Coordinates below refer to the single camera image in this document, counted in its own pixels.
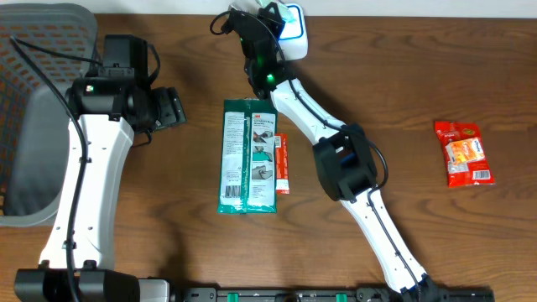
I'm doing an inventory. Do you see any white green snack packet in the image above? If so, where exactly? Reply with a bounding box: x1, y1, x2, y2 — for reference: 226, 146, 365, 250
218, 99, 278, 214

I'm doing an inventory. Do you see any small red snack packet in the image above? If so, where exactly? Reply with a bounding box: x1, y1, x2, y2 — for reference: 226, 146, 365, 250
275, 133, 290, 195

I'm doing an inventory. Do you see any large red snack bag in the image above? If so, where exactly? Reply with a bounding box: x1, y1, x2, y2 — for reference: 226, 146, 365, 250
434, 121, 495, 188

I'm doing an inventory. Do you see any small orange snack packet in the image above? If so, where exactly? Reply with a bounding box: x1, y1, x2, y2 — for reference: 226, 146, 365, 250
445, 138, 486, 165

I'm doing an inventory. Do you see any light green snack packet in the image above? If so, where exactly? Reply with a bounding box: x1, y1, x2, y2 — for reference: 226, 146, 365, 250
228, 0, 295, 22

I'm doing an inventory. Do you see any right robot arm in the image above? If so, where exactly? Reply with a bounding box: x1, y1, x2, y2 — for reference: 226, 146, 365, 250
221, 3, 445, 301

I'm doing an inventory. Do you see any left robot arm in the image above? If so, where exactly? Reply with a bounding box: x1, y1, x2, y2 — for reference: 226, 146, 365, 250
14, 34, 186, 301

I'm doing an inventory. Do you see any white barcode scanner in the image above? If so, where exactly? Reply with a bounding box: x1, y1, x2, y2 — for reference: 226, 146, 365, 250
279, 3, 309, 60

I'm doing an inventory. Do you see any grey plastic mesh basket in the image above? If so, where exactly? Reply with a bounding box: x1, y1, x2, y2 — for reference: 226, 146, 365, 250
1, 3, 99, 227

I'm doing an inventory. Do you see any left black cable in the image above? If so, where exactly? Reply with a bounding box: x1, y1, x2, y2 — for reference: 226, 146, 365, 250
10, 35, 163, 302

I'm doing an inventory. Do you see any black cable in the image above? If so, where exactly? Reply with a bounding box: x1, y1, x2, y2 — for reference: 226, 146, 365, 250
209, 10, 423, 302
10, 35, 163, 302

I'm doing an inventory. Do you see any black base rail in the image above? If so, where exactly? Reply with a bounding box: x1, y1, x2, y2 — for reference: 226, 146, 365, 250
172, 286, 495, 302

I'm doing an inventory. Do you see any right black cable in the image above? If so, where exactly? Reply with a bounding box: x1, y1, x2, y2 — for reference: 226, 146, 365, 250
209, 10, 423, 302

